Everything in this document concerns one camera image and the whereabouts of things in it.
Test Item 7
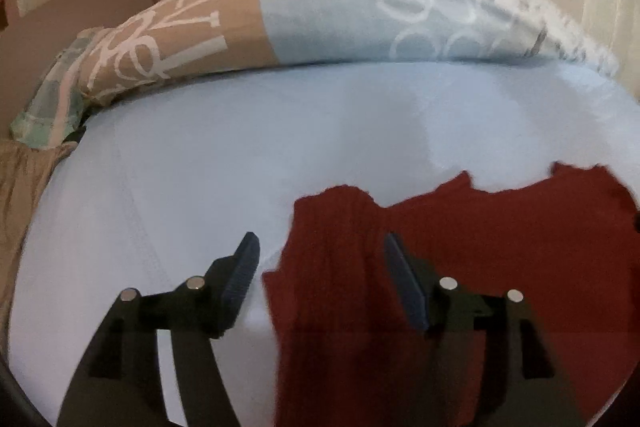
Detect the tan folded garment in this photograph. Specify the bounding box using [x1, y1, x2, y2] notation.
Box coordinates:
[0, 139, 78, 343]

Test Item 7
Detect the patterned long pillow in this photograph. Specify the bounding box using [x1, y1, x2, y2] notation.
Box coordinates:
[77, 0, 618, 108]

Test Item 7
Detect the plaid green and pink cloth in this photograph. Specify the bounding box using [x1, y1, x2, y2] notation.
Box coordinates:
[10, 27, 108, 152]

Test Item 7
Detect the red knit sweater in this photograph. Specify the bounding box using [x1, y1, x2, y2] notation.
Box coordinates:
[262, 162, 640, 427]

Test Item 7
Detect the bed with light blue sheet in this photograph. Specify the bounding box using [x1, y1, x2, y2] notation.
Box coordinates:
[7, 57, 640, 427]

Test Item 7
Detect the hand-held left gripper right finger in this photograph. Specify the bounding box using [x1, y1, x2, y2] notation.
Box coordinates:
[384, 232, 586, 427]

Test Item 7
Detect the white wardrobe with floral decals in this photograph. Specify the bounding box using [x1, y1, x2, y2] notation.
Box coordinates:
[580, 0, 640, 102]

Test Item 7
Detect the pink padded headboard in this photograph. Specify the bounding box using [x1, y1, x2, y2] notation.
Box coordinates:
[0, 0, 156, 142]

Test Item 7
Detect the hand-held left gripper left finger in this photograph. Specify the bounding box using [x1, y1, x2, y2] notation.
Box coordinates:
[56, 232, 261, 427]

